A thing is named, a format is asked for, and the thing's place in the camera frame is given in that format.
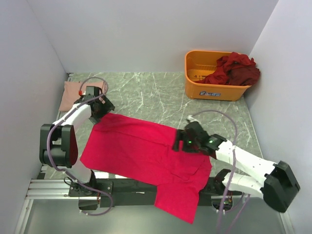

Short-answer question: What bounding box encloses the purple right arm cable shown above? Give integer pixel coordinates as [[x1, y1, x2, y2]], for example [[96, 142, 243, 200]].
[[187, 110, 252, 234]]

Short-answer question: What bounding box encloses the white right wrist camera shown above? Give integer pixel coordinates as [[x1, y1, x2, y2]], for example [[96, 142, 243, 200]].
[[186, 115, 198, 123]]

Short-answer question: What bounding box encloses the aluminium frame rail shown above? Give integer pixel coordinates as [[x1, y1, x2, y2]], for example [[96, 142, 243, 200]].
[[25, 72, 74, 200]]

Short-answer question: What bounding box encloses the bright red t shirt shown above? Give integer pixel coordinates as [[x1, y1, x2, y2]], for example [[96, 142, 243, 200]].
[[80, 113, 212, 223]]

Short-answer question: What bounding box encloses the dark red crumpled t shirt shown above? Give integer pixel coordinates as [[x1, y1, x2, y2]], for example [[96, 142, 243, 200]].
[[197, 52, 260, 86]]

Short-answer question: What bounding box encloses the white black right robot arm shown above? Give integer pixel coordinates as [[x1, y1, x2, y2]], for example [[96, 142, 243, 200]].
[[172, 121, 300, 213]]

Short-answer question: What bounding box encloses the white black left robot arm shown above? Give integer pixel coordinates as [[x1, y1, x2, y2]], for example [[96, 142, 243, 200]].
[[39, 86, 115, 196]]

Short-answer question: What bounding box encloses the folded pink t shirt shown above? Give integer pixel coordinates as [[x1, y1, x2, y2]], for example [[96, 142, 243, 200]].
[[59, 81, 108, 112]]

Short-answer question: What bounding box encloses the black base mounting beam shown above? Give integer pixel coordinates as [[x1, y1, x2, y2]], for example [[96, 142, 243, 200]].
[[68, 176, 244, 211]]

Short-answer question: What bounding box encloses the orange plastic basket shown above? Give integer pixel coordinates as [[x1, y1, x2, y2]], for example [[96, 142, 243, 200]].
[[184, 50, 249, 101]]

